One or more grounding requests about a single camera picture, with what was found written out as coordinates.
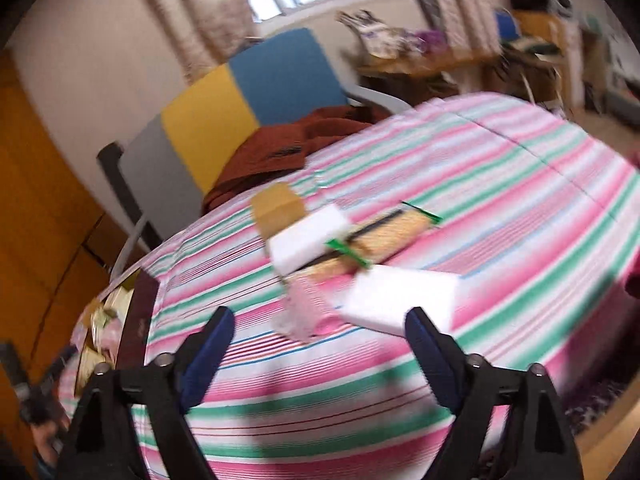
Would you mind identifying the rust red jacket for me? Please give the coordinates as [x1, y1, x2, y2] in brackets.
[201, 105, 390, 214]

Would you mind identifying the yellow sponge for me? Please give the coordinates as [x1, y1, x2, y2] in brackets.
[250, 182, 307, 242]

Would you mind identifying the wooden chair with clothes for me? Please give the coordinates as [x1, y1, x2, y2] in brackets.
[495, 8, 570, 115]

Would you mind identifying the striped pink green tablecloth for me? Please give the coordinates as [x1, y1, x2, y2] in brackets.
[142, 93, 639, 479]

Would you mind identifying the left floral curtain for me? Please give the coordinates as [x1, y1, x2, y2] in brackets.
[144, 0, 257, 84]

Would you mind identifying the wooden wardrobe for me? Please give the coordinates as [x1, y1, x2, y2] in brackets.
[0, 46, 147, 480]

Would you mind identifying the pink hair roller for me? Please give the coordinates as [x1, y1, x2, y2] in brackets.
[272, 276, 345, 344]

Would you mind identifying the grey yellow blue chair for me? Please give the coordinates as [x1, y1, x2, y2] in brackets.
[98, 28, 410, 278]

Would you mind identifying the small white fan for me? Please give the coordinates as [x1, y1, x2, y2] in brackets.
[547, 0, 574, 20]

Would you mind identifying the white foam block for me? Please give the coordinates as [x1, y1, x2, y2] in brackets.
[340, 266, 460, 337]
[266, 204, 352, 276]

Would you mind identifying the purple box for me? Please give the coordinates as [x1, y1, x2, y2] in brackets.
[412, 29, 449, 54]

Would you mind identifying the storage box of tidied items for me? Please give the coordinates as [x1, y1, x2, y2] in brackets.
[73, 270, 160, 399]

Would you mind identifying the white foam block far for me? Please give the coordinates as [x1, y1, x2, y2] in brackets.
[266, 204, 352, 276]

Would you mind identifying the person's left hand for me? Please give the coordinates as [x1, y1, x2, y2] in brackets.
[29, 414, 70, 467]

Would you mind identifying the white box with papers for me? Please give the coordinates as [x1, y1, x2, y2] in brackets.
[335, 10, 405, 61]

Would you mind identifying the snack bar green wrapper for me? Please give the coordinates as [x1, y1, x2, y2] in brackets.
[328, 202, 442, 269]

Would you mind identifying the white foam block near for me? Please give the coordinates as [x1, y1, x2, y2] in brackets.
[340, 266, 460, 337]

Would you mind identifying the wooden side table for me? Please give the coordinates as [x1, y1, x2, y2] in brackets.
[356, 48, 499, 106]

